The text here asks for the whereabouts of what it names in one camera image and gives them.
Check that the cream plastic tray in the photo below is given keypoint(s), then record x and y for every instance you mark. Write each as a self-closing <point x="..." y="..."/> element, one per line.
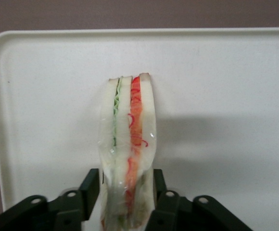
<point x="214" y="96"/>

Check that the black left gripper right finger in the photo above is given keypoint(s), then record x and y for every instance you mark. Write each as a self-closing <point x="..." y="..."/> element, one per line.
<point x="190" y="214"/>

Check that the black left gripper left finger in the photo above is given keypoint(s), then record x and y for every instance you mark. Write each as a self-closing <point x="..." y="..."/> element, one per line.
<point x="57" y="211"/>

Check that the triangle sandwich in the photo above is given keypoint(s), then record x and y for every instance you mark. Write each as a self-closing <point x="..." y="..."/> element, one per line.
<point x="130" y="144"/>

